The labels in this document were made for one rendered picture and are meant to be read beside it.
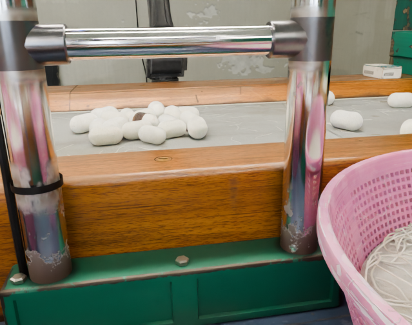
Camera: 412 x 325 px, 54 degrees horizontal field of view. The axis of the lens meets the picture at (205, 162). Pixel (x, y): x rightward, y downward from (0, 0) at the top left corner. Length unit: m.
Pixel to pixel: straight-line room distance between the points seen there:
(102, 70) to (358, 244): 2.35
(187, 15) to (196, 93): 1.95
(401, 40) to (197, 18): 1.82
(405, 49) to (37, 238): 0.74
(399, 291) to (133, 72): 2.38
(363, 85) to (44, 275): 0.58
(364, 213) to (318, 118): 0.06
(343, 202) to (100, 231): 0.14
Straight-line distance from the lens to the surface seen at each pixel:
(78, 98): 0.61
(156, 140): 0.39
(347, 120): 0.46
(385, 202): 0.27
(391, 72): 0.75
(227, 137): 0.42
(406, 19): 0.86
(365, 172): 0.25
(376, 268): 0.23
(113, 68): 2.52
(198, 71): 2.57
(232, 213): 0.26
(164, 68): 0.89
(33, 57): 0.21
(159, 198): 0.25
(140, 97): 0.61
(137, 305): 0.25
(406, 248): 0.25
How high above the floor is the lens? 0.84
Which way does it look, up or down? 18 degrees down
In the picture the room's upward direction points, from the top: 1 degrees counter-clockwise
